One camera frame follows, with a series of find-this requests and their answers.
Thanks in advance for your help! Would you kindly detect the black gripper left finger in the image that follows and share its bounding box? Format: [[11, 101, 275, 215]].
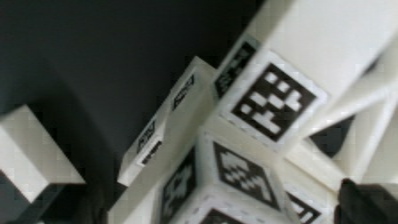
[[0, 182, 128, 224]]

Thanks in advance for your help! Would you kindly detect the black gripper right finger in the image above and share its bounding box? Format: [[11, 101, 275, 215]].
[[334, 178, 398, 224]]

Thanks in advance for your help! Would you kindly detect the white chair leg with tag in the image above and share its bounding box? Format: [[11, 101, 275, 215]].
[[117, 57, 215, 186], [154, 132, 298, 224]]

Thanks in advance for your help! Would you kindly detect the white chair back part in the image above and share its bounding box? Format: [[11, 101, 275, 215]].
[[105, 0, 398, 224]]

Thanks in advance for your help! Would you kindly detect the white U-shaped fence frame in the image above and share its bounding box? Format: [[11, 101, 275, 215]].
[[0, 106, 85, 202]]

